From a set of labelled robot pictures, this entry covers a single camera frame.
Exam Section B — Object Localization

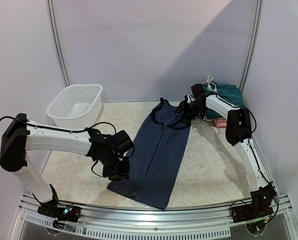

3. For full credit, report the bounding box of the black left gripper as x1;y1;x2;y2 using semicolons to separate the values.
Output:
101;151;130;181

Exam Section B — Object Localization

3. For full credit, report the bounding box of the navy blue garment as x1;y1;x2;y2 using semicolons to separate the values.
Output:
107;98;191;210

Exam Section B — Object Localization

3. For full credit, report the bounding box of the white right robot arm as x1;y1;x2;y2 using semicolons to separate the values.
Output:
178;92;278;198

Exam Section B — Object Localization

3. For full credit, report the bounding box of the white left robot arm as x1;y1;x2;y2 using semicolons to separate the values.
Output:
0;113;135;217

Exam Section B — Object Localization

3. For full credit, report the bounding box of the white plastic laundry basket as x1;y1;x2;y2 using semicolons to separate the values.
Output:
46;83;103;129

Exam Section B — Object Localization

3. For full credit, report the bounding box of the pink folded garment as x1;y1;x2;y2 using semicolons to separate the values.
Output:
214;118;227;129

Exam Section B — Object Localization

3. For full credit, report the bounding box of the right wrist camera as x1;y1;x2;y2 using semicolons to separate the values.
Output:
191;83;206;99

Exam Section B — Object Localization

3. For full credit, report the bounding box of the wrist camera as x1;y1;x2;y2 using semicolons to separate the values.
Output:
112;130;135;158
191;83;206;99

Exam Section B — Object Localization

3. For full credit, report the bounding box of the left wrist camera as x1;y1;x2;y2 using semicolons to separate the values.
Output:
112;130;135;158

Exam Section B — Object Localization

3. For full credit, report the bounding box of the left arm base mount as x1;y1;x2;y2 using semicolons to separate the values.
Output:
32;184;81;230

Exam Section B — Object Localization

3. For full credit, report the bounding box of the aluminium front rail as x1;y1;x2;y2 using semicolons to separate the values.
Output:
11;194;298;240

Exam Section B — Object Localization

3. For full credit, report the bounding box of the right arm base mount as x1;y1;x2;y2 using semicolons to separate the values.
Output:
229;184;280;236

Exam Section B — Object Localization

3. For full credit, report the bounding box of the right aluminium frame post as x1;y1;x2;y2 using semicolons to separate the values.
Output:
239;0;264;94

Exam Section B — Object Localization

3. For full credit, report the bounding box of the aluminium frame post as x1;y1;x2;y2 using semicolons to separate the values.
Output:
239;0;264;94
46;0;70;87

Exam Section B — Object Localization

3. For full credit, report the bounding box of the left aluminium frame post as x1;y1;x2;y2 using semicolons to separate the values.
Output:
46;0;70;87

